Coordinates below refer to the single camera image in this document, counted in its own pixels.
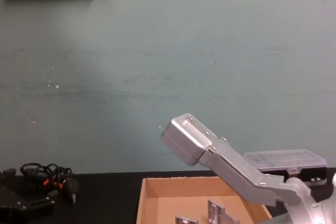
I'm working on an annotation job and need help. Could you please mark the clear plastic case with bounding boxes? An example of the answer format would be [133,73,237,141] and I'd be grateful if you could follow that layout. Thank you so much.
[243,149,328,188]

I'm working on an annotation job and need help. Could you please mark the shallow brown cardboard tray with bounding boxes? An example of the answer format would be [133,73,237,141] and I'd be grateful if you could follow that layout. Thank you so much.
[135,176,273,224]

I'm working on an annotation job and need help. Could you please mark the black table cloth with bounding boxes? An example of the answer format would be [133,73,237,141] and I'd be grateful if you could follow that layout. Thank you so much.
[0,170,336,224]

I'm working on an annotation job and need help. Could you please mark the grey metal bracket piece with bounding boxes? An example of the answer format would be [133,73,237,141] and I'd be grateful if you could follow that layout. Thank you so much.
[207,199,227,224]
[175,215,200,224]

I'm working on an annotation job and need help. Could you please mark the black corded tool orange parts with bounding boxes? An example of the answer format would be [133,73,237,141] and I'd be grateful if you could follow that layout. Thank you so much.
[20,163,79,206]

